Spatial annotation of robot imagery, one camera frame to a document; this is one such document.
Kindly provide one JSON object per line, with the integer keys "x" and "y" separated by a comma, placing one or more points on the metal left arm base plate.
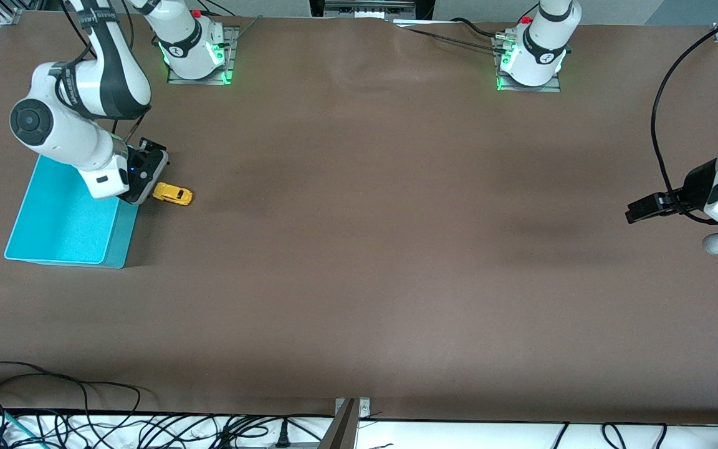
{"x": 543, "y": 88}

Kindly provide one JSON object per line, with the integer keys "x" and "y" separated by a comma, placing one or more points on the black power plug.
{"x": 283, "y": 435}

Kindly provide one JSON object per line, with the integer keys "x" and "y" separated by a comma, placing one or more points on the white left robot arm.
{"x": 543, "y": 43}

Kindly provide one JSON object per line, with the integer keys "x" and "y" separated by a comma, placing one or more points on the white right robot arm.
{"x": 85, "y": 137}

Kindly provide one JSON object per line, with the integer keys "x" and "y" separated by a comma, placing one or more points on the yellow beetle toy car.
{"x": 173, "y": 194}

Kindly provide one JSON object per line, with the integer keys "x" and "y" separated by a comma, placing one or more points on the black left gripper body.
{"x": 696, "y": 185}

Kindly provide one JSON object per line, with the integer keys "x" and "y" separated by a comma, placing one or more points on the grey power strip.
{"x": 368, "y": 7}

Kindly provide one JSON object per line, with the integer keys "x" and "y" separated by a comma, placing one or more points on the turquoise plastic bin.
{"x": 60, "y": 231}

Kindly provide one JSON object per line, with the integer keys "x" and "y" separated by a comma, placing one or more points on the grey aluminium profile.
{"x": 343, "y": 427}

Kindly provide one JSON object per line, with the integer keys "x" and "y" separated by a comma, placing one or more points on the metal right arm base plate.
{"x": 200, "y": 81}

